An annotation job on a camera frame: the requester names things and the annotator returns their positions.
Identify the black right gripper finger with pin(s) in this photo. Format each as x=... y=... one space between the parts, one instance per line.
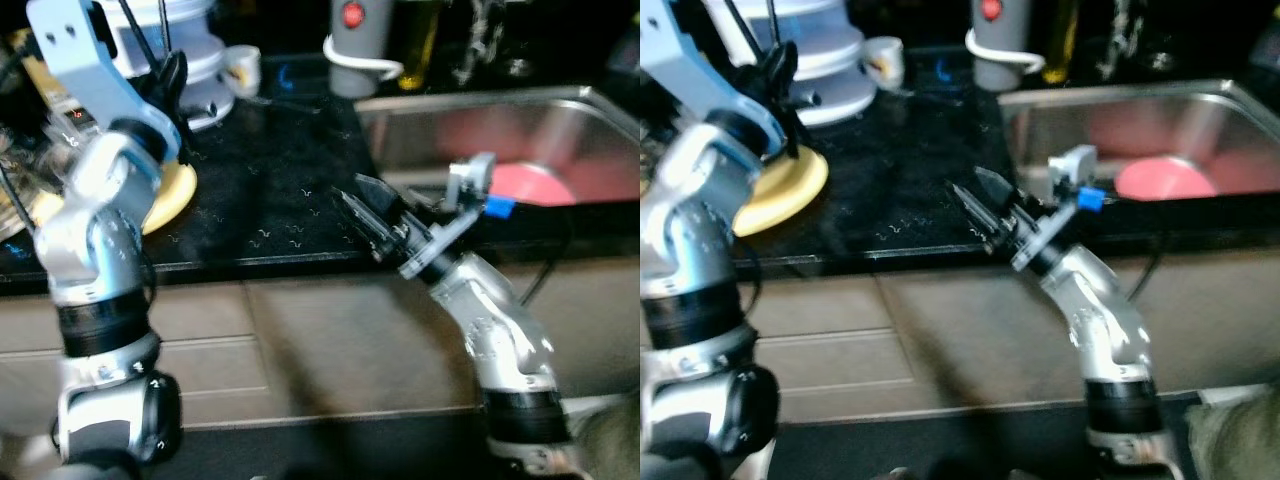
x=368 y=225
x=982 y=215
x=1000 y=190
x=388 y=200

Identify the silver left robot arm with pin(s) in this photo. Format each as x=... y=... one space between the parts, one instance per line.
x=95 y=250
x=690 y=250

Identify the white kitchen appliance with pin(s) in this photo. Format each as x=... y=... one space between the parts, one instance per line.
x=825 y=70
x=195 y=70

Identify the small white printed cup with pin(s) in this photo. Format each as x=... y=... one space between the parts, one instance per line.
x=884 y=62
x=243 y=70

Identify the stainless steel sink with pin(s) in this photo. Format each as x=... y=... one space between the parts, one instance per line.
x=450 y=130
x=1100 y=120

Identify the yellow plate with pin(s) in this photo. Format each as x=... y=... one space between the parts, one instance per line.
x=790 y=190
x=172 y=195

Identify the beige base cabinet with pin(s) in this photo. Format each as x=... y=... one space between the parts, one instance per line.
x=950 y=340
x=300 y=340

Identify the pink plate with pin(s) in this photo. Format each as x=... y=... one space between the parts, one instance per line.
x=535 y=187
x=1165 y=182

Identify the yellow oil bottle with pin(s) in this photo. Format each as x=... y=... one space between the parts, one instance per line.
x=1061 y=40
x=420 y=45

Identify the grey appliance with red button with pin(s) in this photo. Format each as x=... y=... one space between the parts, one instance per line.
x=1000 y=25
x=362 y=30

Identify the chrome sink faucet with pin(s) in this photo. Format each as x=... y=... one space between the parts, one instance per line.
x=1130 y=35
x=490 y=40

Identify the grey fuzzy floor mat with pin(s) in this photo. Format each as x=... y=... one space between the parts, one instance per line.
x=610 y=440
x=1240 y=435

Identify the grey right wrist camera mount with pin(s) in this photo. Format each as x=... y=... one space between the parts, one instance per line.
x=462 y=205
x=1065 y=205

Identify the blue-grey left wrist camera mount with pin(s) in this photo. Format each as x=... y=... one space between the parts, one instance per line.
x=85 y=60
x=700 y=70

